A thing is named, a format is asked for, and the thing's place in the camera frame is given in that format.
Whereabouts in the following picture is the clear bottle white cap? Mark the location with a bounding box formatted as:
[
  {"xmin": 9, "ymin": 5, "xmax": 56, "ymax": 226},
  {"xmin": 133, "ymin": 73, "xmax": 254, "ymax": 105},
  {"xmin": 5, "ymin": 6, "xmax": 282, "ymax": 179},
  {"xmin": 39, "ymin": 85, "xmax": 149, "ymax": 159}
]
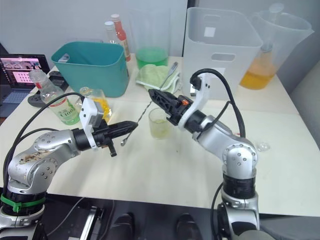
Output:
[{"xmin": 104, "ymin": 20, "xmax": 119, "ymax": 45}]

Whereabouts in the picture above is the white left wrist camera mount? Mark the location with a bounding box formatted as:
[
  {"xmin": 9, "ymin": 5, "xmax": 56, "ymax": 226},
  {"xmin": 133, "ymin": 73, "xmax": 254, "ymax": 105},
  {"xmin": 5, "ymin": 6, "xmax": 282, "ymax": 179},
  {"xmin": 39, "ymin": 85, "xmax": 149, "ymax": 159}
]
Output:
[{"xmin": 79, "ymin": 97, "xmax": 105, "ymax": 151}]

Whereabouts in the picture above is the clear drinking glass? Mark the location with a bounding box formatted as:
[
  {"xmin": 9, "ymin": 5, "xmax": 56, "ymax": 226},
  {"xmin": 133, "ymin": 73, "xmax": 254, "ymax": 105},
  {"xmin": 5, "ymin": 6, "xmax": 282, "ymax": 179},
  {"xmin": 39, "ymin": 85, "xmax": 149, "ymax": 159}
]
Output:
[{"xmin": 148, "ymin": 107, "xmax": 169, "ymax": 141}]

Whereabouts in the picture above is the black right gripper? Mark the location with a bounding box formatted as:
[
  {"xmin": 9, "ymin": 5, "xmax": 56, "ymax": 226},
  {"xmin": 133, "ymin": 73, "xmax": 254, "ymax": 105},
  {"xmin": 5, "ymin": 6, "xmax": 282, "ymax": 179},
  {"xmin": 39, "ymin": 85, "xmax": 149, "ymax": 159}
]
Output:
[{"xmin": 147, "ymin": 88, "xmax": 195, "ymax": 126}]

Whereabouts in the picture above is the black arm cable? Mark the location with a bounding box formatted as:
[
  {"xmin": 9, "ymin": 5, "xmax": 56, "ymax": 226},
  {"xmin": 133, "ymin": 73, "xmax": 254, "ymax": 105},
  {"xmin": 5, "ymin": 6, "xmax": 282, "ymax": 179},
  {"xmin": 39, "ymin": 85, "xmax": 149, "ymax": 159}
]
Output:
[
  {"xmin": 189, "ymin": 68, "xmax": 247, "ymax": 138},
  {"xmin": 210, "ymin": 182, "xmax": 224, "ymax": 240},
  {"xmin": 2, "ymin": 91, "xmax": 87, "ymax": 191}
]

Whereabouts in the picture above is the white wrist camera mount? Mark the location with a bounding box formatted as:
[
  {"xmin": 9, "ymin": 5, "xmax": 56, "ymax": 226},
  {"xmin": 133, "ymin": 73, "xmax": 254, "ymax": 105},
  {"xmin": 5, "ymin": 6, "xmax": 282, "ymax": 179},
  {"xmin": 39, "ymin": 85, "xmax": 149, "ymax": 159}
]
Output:
[
  {"xmin": 178, "ymin": 71, "xmax": 211, "ymax": 130},
  {"xmin": 79, "ymin": 97, "xmax": 105, "ymax": 151}
]

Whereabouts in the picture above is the green strap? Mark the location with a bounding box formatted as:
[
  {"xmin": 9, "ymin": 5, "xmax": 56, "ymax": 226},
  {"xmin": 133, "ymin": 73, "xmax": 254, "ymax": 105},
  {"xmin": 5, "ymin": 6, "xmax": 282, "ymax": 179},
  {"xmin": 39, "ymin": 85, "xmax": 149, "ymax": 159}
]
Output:
[{"xmin": 0, "ymin": 192, "xmax": 47, "ymax": 214}]

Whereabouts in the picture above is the teal plastic bin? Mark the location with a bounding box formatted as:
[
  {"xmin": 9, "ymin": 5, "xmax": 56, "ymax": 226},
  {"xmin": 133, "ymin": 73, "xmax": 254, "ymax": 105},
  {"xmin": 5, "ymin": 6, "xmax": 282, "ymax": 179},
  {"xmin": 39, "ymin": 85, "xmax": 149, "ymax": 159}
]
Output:
[{"xmin": 50, "ymin": 41, "xmax": 130, "ymax": 99}]

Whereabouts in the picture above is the small clear bottle cap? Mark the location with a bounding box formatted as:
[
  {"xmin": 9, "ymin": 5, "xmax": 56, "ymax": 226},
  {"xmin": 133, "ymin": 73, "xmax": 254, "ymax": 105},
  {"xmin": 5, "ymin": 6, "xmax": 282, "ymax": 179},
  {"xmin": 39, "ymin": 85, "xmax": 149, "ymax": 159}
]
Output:
[{"xmin": 256, "ymin": 141, "xmax": 272, "ymax": 152}]

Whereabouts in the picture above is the clear pitcher green liquid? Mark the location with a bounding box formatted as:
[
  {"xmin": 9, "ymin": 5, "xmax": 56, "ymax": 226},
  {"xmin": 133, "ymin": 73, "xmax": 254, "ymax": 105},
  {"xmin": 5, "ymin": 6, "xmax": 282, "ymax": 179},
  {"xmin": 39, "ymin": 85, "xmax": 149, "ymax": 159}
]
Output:
[{"xmin": 128, "ymin": 7, "xmax": 172, "ymax": 70}]

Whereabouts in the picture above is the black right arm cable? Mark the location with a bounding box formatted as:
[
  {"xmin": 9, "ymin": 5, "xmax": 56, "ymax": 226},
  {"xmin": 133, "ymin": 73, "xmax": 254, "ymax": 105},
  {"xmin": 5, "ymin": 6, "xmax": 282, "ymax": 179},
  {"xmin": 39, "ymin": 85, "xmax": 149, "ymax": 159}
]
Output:
[
  {"xmin": 210, "ymin": 182, "xmax": 224, "ymax": 240},
  {"xmin": 189, "ymin": 68, "xmax": 247, "ymax": 138}
]

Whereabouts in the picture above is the open laptop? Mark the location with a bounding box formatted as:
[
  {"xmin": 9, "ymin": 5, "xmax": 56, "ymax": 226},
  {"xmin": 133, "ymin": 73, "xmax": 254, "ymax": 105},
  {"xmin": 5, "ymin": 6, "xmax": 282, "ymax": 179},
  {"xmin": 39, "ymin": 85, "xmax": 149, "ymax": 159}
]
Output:
[{"xmin": 0, "ymin": 53, "xmax": 50, "ymax": 105}]

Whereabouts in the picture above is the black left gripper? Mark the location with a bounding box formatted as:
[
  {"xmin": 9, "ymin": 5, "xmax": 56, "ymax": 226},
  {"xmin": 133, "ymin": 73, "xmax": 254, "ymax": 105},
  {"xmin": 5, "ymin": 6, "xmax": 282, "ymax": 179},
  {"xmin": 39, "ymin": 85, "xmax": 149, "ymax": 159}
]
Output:
[{"xmin": 92, "ymin": 120, "xmax": 139, "ymax": 158}]

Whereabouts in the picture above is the light green cloth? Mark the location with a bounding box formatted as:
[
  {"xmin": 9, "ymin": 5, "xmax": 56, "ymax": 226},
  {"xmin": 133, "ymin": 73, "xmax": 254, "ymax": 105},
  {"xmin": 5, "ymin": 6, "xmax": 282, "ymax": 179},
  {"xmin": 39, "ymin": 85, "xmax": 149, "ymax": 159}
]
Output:
[{"xmin": 135, "ymin": 63, "xmax": 182, "ymax": 94}]

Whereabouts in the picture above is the black metal frame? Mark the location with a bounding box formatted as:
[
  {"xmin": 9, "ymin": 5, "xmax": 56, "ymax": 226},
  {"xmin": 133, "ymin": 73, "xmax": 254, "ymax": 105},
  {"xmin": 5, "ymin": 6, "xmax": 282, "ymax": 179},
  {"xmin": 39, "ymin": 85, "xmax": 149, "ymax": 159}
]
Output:
[{"xmin": 79, "ymin": 205, "xmax": 106, "ymax": 240}]

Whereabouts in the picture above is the clear juice bottle green label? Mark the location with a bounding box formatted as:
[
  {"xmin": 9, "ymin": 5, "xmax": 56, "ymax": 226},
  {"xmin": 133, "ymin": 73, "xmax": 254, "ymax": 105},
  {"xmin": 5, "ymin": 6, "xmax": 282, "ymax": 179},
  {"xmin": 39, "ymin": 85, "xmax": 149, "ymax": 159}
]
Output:
[{"xmin": 28, "ymin": 69, "xmax": 82, "ymax": 126}]

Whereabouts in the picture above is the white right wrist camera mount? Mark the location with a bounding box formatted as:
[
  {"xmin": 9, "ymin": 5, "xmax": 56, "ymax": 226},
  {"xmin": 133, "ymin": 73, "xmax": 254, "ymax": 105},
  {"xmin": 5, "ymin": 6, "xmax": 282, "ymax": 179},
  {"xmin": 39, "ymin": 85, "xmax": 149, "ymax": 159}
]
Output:
[{"xmin": 178, "ymin": 71, "xmax": 211, "ymax": 130}]

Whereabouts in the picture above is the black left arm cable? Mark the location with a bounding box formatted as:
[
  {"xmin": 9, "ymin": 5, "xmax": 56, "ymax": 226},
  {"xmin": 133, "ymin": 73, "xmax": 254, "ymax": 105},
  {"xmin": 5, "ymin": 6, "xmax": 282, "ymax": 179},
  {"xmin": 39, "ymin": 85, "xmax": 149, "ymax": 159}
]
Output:
[{"xmin": 2, "ymin": 91, "xmax": 87, "ymax": 191}]

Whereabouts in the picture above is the clear pitcher orange liquid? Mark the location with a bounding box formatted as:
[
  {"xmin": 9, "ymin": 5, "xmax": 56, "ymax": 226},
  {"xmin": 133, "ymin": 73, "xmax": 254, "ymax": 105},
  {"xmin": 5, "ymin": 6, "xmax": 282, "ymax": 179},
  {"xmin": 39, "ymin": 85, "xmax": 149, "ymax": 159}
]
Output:
[{"xmin": 239, "ymin": 9, "xmax": 315, "ymax": 91}]

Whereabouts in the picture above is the red liquid bottle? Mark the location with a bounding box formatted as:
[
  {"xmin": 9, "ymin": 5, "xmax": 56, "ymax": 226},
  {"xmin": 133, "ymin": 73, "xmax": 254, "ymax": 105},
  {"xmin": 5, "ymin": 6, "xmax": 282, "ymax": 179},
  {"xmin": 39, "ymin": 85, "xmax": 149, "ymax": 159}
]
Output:
[{"xmin": 110, "ymin": 13, "xmax": 132, "ymax": 63}]

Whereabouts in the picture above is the long metal bar spoon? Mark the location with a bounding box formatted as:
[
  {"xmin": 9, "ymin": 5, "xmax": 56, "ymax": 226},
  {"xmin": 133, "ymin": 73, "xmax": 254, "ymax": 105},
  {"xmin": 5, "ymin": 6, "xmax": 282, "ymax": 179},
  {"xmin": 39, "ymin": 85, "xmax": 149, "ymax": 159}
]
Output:
[{"xmin": 120, "ymin": 100, "xmax": 152, "ymax": 147}]

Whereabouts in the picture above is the white plastic bin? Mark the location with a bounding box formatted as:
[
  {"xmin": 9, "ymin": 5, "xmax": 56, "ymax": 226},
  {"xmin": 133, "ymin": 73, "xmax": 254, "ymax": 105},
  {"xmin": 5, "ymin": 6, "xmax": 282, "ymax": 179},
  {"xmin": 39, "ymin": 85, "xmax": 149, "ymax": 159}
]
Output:
[{"xmin": 182, "ymin": 6, "xmax": 264, "ymax": 98}]

